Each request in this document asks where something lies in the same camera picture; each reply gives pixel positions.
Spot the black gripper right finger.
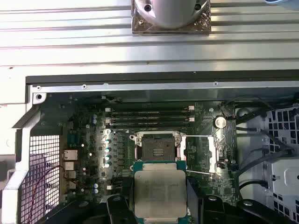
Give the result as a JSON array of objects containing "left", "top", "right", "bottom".
[{"left": 186, "top": 178, "right": 285, "bottom": 224}]

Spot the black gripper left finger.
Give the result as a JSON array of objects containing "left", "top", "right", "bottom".
[{"left": 43, "top": 186, "right": 135, "bottom": 224}]

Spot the silver CPU with green edge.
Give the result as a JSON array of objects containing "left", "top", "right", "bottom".
[{"left": 131, "top": 160, "right": 189, "bottom": 224}]

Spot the metal socket cover frame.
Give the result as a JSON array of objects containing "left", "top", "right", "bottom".
[{"left": 181, "top": 134, "right": 221, "bottom": 176}]

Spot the CPU socket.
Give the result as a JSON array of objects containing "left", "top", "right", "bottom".
[{"left": 129, "top": 131, "right": 187, "bottom": 164}]

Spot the black RAM slot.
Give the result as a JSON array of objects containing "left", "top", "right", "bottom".
[
  {"left": 105, "top": 112, "right": 196, "bottom": 118},
  {"left": 105, "top": 117, "right": 196, "bottom": 123},
  {"left": 105, "top": 106, "right": 196, "bottom": 112},
  {"left": 105, "top": 123, "right": 196, "bottom": 129}
]

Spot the green motherboard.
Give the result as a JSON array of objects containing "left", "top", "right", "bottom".
[{"left": 59, "top": 100, "right": 239, "bottom": 210}]

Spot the silver network port block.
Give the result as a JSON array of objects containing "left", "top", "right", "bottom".
[{"left": 62, "top": 149, "right": 78, "bottom": 161}]

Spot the silver perforated drive cage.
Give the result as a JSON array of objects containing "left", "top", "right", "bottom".
[{"left": 263, "top": 107, "right": 299, "bottom": 224}]

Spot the round silver coin battery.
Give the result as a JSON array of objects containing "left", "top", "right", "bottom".
[{"left": 214, "top": 116, "right": 227, "bottom": 128}]

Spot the black and silver PC case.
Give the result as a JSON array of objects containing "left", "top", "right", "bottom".
[{"left": 0, "top": 70, "right": 299, "bottom": 224}]

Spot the pale blue teach pendant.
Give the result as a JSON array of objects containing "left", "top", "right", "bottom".
[{"left": 265, "top": 0, "right": 299, "bottom": 12}]

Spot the black internal cable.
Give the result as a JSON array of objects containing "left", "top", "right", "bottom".
[
  {"left": 238, "top": 179, "right": 270, "bottom": 195},
  {"left": 235, "top": 126, "right": 295, "bottom": 155}
]

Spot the square brown base plate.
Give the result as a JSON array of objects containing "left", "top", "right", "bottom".
[{"left": 131, "top": 0, "right": 212, "bottom": 35}]

